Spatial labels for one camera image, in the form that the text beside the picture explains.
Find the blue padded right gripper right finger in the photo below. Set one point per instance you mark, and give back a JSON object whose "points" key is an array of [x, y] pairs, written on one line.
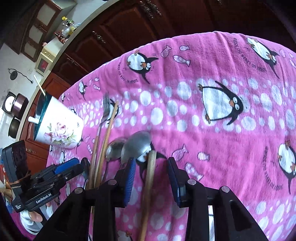
{"points": [[232, 221]]}

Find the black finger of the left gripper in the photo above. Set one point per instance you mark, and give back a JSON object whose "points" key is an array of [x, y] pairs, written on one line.
{"points": [[72, 172]]}

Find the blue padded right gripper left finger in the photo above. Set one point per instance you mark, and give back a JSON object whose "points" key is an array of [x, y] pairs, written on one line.
{"points": [[72, 218]]}

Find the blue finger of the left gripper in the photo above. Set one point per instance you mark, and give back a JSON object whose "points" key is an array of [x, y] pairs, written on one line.
{"points": [[66, 165]]}

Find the wooden chopstick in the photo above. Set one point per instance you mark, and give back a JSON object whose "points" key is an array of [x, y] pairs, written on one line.
{"points": [[101, 157]]}

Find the wooden handled spoon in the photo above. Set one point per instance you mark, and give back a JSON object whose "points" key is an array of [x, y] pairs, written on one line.
{"points": [[113, 153], [135, 146]]}

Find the person's left hand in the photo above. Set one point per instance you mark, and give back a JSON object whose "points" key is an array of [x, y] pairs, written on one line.
{"points": [[31, 220]]}

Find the white floral utensil holder cup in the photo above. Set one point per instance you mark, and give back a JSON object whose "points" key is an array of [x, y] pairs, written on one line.
{"points": [[54, 124]]}

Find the dark metal bowl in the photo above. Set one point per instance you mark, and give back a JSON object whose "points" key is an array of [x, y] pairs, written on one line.
{"points": [[14, 126]]}

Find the rice cooker open lid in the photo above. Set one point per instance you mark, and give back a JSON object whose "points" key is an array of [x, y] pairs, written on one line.
{"points": [[15, 105]]}

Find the cream microwave oven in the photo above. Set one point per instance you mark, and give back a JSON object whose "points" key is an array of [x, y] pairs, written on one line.
{"points": [[46, 58]]}

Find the pink penguin print towel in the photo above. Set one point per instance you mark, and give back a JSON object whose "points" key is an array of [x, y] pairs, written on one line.
{"points": [[222, 105]]}

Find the dark sauce bottle red label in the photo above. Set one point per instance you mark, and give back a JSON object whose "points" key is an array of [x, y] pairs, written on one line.
{"points": [[60, 37]]}

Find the cooking oil bottle yellow cap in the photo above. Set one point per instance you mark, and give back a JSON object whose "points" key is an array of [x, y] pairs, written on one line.
{"points": [[68, 26]]}

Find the dark wooden base cabinets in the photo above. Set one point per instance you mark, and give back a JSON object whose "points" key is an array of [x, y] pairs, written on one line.
{"points": [[127, 25]]}

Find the wooden upper wall cabinet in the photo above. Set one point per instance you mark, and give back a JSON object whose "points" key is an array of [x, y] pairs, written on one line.
{"points": [[37, 26]]}

